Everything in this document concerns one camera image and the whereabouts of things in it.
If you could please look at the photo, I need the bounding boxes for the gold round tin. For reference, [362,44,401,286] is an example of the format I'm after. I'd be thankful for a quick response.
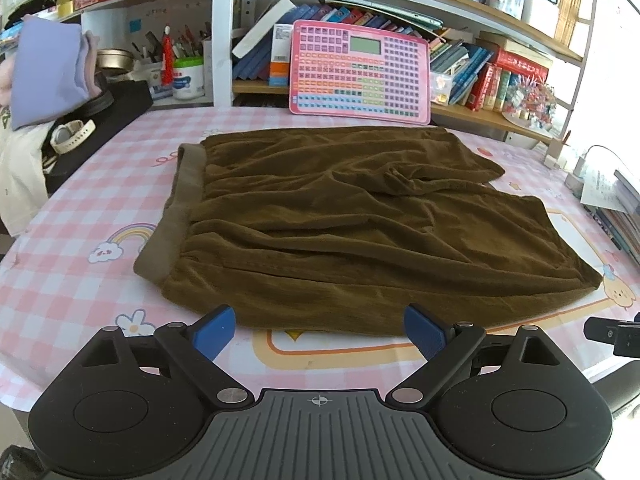
[94,48,136,74]

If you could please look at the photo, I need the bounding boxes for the purple folded cloth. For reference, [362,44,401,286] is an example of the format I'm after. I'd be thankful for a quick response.
[9,14,96,132]

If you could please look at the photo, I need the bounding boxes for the thick white-edged book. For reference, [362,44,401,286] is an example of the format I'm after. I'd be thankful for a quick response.
[232,0,299,59]

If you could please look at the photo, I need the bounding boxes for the red tassel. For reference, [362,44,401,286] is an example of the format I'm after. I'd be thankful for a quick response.
[160,26,176,89]

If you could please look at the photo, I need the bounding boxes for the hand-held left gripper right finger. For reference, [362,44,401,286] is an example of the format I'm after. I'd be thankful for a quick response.
[387,303,566,410]

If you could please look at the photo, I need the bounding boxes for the handwritten paper sheet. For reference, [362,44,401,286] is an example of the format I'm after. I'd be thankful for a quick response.
[579,169,634,214]

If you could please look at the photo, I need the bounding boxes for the colourful candy bouquet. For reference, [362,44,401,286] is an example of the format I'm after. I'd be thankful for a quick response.
[501,76,559,134]

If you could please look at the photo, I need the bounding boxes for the pink learning tablet toy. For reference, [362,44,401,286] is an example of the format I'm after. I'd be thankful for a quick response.
[288,19,432,126]

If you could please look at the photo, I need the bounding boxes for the white cloth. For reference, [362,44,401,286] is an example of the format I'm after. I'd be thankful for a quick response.
[0,109,52,239]

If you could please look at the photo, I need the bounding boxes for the stack of flat notebooks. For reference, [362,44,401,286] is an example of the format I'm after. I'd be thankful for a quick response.
[592,167,640,272]

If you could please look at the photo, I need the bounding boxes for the white orange booklet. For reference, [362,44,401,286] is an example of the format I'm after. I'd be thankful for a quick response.
[269,23,294,87]

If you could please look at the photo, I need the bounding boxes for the teal flat case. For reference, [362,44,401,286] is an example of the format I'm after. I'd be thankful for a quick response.
[315,0,444,30]

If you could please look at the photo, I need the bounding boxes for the small beige box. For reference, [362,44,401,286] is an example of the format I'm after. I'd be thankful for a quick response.
[544,136,572,169]

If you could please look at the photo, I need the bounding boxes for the white tub green lid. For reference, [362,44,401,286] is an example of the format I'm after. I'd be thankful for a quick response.
[172,57,206,101]

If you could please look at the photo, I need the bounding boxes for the row of books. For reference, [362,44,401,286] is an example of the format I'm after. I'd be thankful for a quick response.
[232,2,554,114]

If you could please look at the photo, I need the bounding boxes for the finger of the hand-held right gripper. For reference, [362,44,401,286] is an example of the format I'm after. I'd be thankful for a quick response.
[583,315,640,345]

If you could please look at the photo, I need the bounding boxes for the pink checked table mat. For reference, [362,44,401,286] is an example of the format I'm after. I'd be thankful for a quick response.
[0,105,640,411]

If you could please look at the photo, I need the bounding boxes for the brown corduroy pants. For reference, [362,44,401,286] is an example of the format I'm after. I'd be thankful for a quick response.
[133,126,604,339]

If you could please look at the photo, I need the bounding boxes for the white smartwatch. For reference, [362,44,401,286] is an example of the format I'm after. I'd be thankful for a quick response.
[49,119,97,156]

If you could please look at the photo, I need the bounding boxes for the stack of tan notebooks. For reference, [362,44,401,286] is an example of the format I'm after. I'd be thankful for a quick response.
[554,0,587,47]

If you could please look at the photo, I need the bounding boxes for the black box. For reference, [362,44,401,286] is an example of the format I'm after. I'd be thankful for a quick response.
[42,79,154,194]

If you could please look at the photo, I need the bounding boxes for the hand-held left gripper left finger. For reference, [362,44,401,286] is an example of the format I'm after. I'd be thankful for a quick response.
[74,304,252,410]

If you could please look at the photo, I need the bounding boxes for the bunch of pens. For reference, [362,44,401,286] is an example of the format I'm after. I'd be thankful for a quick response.
[129,21,214,62]

